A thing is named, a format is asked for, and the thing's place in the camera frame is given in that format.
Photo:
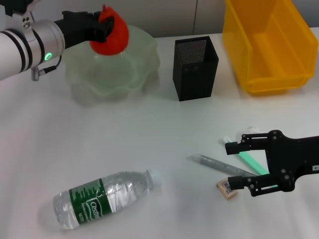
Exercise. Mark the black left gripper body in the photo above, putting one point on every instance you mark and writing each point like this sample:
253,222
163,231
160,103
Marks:
77,27

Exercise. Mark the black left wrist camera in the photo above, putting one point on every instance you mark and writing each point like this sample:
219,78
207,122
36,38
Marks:
15,6

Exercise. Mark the clear water bottle green label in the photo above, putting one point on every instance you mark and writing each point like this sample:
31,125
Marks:
104,196

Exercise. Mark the red-orange knobbed orange fruit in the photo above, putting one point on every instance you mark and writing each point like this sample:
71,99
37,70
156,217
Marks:
115,41

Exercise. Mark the beige eraser with barcode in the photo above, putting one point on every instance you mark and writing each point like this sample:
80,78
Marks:
223,190

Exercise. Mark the translucent green wavy glass bowl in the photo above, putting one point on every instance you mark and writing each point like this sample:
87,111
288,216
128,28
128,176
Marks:
117,74

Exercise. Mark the mint green pen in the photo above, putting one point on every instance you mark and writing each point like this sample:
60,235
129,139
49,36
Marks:
251,160

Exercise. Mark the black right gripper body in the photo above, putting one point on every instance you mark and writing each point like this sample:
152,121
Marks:
291,159

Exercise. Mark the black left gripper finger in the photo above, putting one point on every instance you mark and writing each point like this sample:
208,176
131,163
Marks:
104,28
96,14

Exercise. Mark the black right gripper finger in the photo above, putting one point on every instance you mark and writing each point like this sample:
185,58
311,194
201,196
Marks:
246,144
249,184

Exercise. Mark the black mesh pen holder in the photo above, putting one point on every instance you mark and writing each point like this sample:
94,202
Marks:
195,74

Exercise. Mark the yellow plastic storage bin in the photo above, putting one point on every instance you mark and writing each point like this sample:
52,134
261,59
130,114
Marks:
271,49

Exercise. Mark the grey glitter pen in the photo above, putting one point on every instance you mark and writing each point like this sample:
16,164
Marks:
219,165

